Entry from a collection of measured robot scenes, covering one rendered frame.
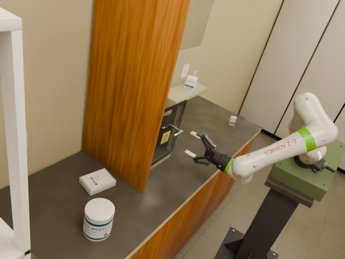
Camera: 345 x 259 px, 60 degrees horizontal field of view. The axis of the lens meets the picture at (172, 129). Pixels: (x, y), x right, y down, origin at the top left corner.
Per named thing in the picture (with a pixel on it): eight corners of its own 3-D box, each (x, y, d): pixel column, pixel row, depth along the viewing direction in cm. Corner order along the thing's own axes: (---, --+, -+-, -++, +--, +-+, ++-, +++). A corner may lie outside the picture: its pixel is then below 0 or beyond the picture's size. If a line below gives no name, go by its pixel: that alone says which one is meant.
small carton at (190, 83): (184, 88, 159) (186, 77, 156) (186, 85, 163) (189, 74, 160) (192, 91, 158) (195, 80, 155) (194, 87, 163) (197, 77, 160)
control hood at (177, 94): (153, 110, 152) (157, 92, 147) (187, 94, 177) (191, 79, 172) (171, 119, 148) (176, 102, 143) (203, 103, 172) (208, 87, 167)
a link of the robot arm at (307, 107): (303, 117, 197) (313, 83, 149) (315, 139, 191) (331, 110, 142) (284, 126, 199) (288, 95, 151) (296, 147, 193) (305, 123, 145)
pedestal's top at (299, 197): (314, 183, 221) (317, 179, 219) (310, 208, 196) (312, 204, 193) (273, 163, 231) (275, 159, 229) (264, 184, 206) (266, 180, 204)
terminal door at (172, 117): (141, 171, 175) (154, 113, 154) (171, 151, 198) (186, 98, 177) (142, 171, 175) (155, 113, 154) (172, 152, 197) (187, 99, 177)
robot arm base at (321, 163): (338, 165, 196) (341, 163, 190) (326, 183, 193) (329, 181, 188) (301, 143, 205) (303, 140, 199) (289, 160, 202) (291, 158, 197)
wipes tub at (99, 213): (76, 229, 138) (78, 207, 131) (97, 214, 148) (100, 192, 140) (96, 247, 133) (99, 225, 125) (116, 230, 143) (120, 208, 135)
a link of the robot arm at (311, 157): (309, 139, 199) (318, 129, 181) (322, 160, 193) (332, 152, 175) (291, 147, 199) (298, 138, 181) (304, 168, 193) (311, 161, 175)
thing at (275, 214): (278, 255, 272) (326, 182, 225) (266, 298, 234) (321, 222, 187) (230, 227, 287) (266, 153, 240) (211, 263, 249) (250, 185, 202)
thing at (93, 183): (78, 182, 163) (79, 177, 161) (103, 172, 174) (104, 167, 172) (90, 196, 157) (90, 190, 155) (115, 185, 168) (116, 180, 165)
